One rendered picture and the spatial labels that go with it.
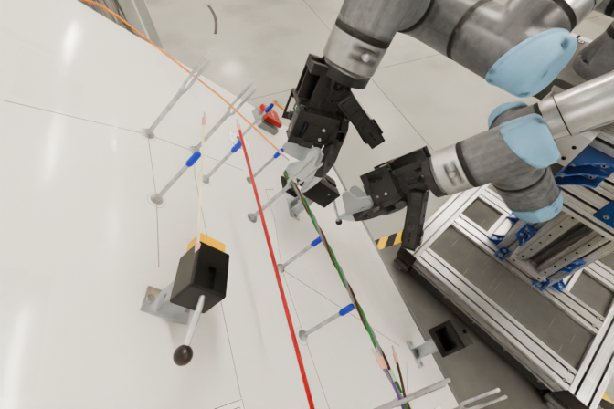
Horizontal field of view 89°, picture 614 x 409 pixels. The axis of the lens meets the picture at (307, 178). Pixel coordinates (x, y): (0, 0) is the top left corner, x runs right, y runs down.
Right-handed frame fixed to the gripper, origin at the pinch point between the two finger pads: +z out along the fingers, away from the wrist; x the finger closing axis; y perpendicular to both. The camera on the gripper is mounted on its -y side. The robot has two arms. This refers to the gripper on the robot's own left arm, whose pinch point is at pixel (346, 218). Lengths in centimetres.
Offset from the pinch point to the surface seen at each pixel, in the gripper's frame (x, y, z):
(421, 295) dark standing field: -88, -67, 37
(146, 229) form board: 36.9, 13.3, -1.2
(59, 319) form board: 46.9, 9.4, -4.8
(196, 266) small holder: 39.0, 8.4, -10.7
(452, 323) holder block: 2.4, -22.7, -12.1
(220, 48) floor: -172, 154, 159
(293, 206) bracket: 7.9, 6.9, 4.4
